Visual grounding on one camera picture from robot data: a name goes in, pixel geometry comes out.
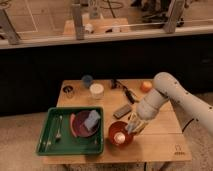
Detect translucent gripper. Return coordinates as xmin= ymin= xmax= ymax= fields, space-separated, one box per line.
xmin=129 ymin=113 xmax=148 ymax=134

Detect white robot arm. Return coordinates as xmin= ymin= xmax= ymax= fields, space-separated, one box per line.
xmin=125 ymin=72 xmax=213 ymax=136

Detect red bowl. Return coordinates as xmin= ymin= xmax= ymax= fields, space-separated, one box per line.
xmin=108 ymin=121 xmax=133 ymax=147

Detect grey whetstone block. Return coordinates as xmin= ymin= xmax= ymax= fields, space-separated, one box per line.
xmin=113 ymin=104 xmax=132 ymax=119

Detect white egg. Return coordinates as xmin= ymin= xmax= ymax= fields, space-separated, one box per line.
xmin=114 ymin=132 xmax=125 ymax=144

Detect orange fruit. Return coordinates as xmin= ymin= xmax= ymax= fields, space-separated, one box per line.
xmin=140 ymin=81 xmax=152 ymax=93

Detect white cup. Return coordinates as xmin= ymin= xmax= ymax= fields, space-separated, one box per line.
xmin=89 ymin=83 xmax=104 ymax=99

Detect purple plate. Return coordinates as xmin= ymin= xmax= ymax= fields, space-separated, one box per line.
xmin=73 ymin=110 xmax=101 ymax=138

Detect blue cup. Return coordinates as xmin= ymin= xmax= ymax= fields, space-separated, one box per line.
xmin=81 ymin=75 xmax=93 ymax=88

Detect green plastic tray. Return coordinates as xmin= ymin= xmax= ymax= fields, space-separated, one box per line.
xmin=36 ymin=106 xmax=104 ymax=156

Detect small metal cup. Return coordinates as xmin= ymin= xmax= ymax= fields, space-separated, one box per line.
xmin=63 ymin=85 xmax=74 ymax=98

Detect metal fork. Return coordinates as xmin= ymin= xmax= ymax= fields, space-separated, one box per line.
xmin=55 ymin=115 xmax=63 ymax=141

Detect metal spoon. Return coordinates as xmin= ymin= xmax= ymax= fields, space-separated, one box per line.
xmin=45 ymin=117 xmax=57 ymax=151

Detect black handled tool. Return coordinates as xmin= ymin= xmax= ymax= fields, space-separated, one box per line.
xmin=111 ymin=79 xmax=138 ymax=104

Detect black cable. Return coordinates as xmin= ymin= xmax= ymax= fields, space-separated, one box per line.
xmin=181 ymin=118 xmax=195 ymax=133

